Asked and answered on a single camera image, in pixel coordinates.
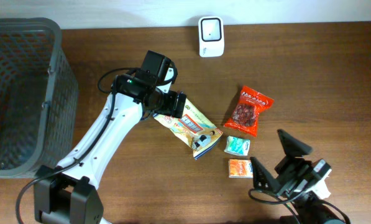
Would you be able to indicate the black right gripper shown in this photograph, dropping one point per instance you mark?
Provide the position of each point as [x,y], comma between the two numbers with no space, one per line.
[286,174]

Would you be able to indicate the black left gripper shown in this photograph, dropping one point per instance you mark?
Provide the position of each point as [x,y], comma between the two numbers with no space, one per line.
[178,104]

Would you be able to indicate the orange tissue pack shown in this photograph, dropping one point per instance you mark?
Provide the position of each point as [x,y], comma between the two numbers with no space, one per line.
[239,168]

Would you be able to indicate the yellow snack bag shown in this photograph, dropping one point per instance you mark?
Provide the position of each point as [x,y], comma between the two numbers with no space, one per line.
[193,128]

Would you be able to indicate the teal tissue pack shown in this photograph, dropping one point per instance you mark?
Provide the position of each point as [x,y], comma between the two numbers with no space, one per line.
[237,146]

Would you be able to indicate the red snack bag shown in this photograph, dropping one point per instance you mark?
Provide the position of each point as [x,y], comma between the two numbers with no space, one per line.
[246,113]

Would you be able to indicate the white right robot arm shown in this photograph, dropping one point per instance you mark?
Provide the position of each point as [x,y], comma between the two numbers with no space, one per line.
[304,207]

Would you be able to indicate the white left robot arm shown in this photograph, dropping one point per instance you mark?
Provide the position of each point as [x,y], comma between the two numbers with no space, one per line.
[68,193]

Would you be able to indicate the white barcode scanner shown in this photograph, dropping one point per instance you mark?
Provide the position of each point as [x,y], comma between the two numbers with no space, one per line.
[211,36]

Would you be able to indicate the grey plastic mesh basket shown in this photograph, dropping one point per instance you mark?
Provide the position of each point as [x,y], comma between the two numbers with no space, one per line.
[38,97]

